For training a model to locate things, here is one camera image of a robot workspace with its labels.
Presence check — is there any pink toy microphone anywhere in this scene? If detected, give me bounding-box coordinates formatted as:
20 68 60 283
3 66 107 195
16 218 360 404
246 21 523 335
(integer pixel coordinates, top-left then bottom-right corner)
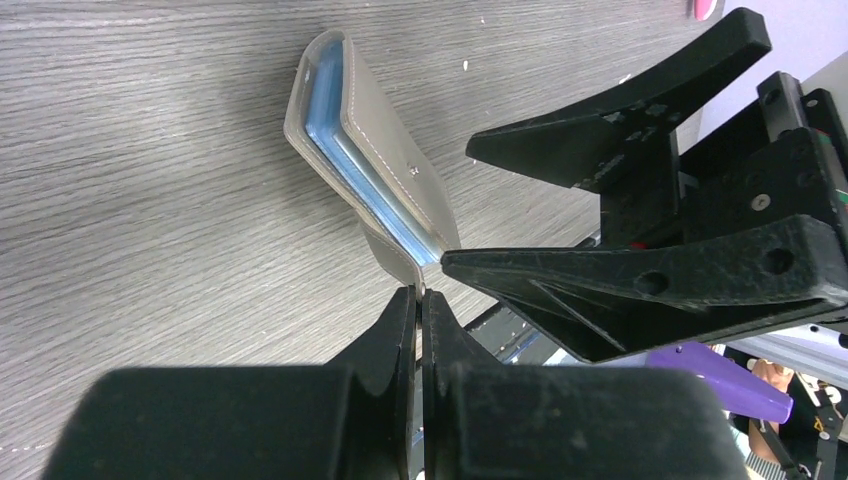
691 0 718 21

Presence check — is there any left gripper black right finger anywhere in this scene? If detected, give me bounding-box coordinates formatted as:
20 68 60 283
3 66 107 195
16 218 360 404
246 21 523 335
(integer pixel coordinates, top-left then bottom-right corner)
421 290 748 479

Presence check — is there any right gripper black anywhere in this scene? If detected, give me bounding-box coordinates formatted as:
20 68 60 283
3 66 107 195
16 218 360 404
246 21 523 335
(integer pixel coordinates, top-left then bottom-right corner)
441 7 847 363

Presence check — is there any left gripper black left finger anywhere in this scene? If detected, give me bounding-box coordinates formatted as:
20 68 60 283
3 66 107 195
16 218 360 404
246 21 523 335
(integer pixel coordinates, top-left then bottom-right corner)
44 287 418 479

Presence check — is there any grey leather card holder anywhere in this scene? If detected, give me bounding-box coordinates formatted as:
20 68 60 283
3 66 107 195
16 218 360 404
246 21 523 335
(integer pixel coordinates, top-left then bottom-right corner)
284 30 461 290

